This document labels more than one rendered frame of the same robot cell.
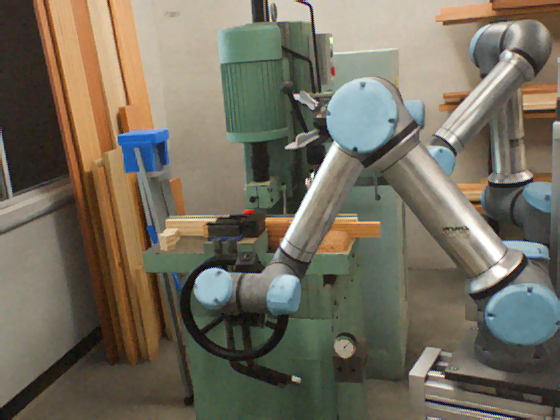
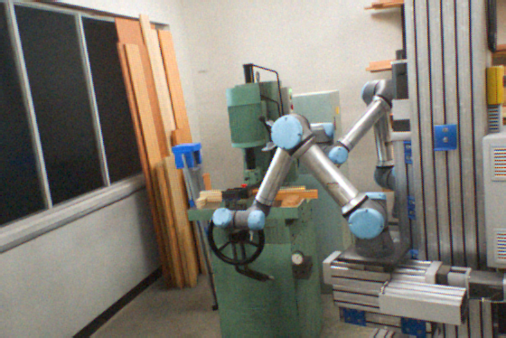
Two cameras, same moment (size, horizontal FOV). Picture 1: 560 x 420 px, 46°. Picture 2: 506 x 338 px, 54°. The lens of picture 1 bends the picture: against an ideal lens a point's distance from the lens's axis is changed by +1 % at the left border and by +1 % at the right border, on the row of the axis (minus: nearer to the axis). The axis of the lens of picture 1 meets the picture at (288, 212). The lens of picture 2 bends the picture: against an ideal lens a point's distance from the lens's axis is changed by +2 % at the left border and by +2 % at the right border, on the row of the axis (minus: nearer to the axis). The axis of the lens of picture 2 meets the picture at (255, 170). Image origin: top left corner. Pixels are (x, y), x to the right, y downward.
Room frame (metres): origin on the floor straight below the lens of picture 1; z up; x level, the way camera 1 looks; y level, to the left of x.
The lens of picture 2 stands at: (-0.67, -0.13, 1.49)
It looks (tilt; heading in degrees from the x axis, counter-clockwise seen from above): 10 degrees down; 4
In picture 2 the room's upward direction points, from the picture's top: 6 degrees counter-clockwise
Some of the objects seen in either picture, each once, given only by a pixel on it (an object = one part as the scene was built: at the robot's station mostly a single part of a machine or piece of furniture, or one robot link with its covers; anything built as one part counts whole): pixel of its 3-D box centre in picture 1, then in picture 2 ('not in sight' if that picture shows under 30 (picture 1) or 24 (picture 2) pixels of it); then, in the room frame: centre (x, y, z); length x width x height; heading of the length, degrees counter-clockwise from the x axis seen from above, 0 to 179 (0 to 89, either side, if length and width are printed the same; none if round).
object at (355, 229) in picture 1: (289, 229); (267, 195); (1.86, 0.00, 0.92); 0.54 x 0.02 x 0.04; 75
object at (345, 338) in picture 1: (345, 347); (297, 258); (1.60, -0.13, 0.65); 0.06 x 0.04 x 0.08; 75
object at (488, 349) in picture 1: (514, 331); (373, 238); (1.18, -0.42, 0.87); 0.15 x 0.15 x 0.10
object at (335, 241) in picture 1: (333, 238); (290, 199); (1.73, -0.12, 0.92); 0.14 x 0.09 x 0.04; 165
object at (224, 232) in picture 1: (236, 226); (237, 192); (1.69, 0.14, 0.99); 0.13 x 0.11 x 0.06; 75
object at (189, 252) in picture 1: (248, 257); (244, 211); (1.78, 0.12, 0.87); 0.61 x 0.30 x 0.06; 75
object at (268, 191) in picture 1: (265, 194); (253, 176); (1.89, 0.07, 1.03); 0.14 x 0.07 x 0.09; 165
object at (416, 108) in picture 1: (401, 116); (322, 131); (1.62, -0.30, 1.25); 0.11 x 0.08 x 0.09; 75
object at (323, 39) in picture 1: (321, 59); (285, 100); (2.15, -0.14, 1.40); 0.10 x 0.06 x 0.16; 165
